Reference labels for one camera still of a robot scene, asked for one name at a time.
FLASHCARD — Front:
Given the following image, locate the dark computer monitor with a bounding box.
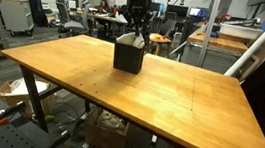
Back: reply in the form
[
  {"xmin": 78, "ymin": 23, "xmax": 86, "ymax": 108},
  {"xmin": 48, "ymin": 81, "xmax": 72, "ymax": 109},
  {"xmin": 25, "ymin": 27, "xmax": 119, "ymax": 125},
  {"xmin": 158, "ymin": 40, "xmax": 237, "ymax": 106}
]
[{"xmin": 165, "ymin": 3, "xmax": 189, "ymax": 18}]

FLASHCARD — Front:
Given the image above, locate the small orange object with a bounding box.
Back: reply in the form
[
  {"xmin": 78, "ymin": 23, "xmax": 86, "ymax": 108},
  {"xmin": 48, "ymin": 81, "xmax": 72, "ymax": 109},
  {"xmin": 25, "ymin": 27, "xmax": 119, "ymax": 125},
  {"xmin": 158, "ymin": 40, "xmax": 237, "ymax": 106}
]
[{"xmin": 158, "ymin": 35, "xmax": 168, "ymax": 43}]

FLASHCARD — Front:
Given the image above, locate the black metal table leg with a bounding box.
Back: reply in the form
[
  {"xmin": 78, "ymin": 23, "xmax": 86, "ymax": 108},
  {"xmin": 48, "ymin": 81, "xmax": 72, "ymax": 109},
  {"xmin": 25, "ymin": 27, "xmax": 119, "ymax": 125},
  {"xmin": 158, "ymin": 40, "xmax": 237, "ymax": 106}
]
[{"xmin": 12, "ymin": 65, "xmax": 65, "ymax": 134}]

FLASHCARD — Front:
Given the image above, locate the cardboard box with plastic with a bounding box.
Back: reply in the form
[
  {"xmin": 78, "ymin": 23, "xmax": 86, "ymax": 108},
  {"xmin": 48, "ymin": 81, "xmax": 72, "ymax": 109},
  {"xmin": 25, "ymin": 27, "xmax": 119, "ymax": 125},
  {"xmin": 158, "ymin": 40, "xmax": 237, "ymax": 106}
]
[{"xmin": 0, "ymin": 74, "xmax": 57, "ymax": 121}]

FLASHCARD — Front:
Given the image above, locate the brown cardboard box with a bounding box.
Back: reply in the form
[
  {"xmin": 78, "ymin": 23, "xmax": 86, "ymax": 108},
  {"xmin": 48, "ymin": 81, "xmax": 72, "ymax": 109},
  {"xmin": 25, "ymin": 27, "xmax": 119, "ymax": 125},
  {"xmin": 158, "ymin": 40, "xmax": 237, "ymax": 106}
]
[{"xmin": 82, "ymin": 107, "xmax": 132, "ymax": 148}]

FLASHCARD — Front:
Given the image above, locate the grey metal post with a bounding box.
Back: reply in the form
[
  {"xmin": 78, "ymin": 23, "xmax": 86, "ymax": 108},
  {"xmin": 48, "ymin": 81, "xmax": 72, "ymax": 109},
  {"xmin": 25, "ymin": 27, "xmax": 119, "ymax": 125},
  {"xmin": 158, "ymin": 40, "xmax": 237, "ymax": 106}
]
[{"xmin": 196, "ymin": 0, "xmax": 223, "ymax": 70}]

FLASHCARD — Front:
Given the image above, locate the wooden workbench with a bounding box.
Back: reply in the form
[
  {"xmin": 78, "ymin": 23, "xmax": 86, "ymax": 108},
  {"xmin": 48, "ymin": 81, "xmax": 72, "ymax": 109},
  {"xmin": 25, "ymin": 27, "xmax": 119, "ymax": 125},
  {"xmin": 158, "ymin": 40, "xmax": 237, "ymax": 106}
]
[{"xmin": 179, "ymin": 27, "xmax": 264, "ymax": 79}]

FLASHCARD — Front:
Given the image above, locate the white plastic bin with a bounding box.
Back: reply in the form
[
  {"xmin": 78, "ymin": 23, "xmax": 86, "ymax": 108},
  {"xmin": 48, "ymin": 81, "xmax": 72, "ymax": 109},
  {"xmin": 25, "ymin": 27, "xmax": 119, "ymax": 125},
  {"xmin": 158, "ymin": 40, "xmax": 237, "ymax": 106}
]
[{"xmin": 217, "ymin": 21, "xmax": 265, "ymax": 42}]

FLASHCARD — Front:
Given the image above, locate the wooden desk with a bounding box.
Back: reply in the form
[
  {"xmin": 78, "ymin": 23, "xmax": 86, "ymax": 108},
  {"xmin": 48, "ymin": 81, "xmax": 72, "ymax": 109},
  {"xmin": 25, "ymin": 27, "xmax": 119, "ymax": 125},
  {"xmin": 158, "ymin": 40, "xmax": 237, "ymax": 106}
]
[{"xmin": 66, "ymin": 7, "xmax": 130, "ymax": 41}]

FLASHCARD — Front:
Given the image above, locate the thick white slanted pole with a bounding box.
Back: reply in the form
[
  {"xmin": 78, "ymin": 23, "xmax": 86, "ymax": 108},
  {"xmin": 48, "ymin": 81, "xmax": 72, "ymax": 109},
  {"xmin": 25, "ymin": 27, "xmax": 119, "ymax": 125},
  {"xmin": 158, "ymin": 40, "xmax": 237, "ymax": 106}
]
[{"xmin": 223, "ymin": 0, "xmax": 265, "ymax": 82}]

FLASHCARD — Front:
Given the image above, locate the lit computer monitor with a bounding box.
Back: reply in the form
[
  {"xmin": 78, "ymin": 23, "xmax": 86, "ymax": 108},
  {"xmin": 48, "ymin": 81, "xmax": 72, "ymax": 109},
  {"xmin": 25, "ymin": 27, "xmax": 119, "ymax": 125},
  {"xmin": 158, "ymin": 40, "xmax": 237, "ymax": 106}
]
[{"xmin": 188, "ymin": 6, "xmax": 209, "ymax": 19}]

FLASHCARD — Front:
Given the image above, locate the red tool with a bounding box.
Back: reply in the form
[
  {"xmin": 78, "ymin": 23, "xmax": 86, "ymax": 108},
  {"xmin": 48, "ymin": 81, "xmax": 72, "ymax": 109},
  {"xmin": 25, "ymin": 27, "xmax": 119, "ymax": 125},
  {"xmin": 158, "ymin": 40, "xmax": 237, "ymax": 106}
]
[{"xmin": 218, "ymin": 12, "xmax": 232, "ymax": 23}]

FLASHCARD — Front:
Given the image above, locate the black box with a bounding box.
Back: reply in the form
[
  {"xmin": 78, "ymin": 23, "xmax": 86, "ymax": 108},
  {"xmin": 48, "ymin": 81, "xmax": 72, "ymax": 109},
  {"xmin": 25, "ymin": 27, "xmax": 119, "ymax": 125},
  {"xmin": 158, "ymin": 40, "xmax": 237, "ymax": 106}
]
[{"xmin": 111, "ymin": 41, "xmax": 146, "ymax": 75}]

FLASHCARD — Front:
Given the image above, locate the thin white slanted bar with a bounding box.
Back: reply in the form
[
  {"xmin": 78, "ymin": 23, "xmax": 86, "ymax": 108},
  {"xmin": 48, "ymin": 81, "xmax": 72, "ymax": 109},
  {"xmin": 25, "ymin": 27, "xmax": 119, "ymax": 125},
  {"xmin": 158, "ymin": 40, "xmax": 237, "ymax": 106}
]
[{"xmin": 168, "ymin": 38, "xmax": 189, "ymax": 60}]

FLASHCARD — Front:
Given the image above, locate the white wheeled cabinet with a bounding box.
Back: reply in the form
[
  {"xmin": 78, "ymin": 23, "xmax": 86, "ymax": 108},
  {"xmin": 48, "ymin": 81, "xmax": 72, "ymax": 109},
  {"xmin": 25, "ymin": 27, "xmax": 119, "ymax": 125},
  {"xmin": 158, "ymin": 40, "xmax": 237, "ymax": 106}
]
[{"xmin": 0, "ymin": 0, "xmax": 38, "ymax": 38}]

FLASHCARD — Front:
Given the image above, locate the seated person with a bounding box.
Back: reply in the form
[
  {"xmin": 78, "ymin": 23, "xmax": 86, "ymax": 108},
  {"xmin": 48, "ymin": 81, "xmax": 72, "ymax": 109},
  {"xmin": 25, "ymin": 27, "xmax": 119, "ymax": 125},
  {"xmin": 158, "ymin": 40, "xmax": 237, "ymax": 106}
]
[{"xmin": 96, "ymin": 0, "xmax": 114, "ymax": 15}]

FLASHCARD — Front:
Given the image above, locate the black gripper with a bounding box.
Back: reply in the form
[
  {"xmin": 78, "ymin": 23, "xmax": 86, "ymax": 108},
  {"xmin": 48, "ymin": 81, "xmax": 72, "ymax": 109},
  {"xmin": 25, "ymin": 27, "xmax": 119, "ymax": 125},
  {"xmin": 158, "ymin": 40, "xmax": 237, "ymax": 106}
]
[{"xmin": 123, "ymin": 0, "xmax": 153, "ymax": 37}]

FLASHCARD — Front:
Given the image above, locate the round wooden stool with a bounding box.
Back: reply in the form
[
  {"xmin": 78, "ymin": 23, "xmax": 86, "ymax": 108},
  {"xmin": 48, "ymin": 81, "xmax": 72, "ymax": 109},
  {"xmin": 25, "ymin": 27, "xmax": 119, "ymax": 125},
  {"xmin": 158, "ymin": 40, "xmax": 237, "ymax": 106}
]
[{"xmin": 147, "ymin": 32, "xmax": 174, "ymax": 58}]

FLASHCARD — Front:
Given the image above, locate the black perforated cart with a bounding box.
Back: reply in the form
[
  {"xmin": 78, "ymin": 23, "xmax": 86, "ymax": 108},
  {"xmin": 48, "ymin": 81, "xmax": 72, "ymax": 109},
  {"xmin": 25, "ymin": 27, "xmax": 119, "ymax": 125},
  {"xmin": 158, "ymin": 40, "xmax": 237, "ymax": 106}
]
[{"xmin": 0, "ymin": 112, "xmax": 75, "ymax": 148}]

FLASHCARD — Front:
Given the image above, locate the black office chair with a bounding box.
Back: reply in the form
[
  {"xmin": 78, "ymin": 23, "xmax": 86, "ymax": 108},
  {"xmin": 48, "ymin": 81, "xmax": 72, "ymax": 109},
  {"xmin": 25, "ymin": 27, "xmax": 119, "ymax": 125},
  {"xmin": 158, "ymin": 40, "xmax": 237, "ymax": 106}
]
[{"xmin": 158, "ymin": 17, "xmax": 178, "ymax": 40}]

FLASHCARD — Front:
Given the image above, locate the black vertical pole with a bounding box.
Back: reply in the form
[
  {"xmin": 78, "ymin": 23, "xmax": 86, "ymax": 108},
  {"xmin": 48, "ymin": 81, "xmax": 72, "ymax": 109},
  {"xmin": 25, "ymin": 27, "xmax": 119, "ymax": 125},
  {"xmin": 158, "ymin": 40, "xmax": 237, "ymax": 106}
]
[{"xmin": 139, "ymin": 0, "xmax": 154, "ymax": 46}]

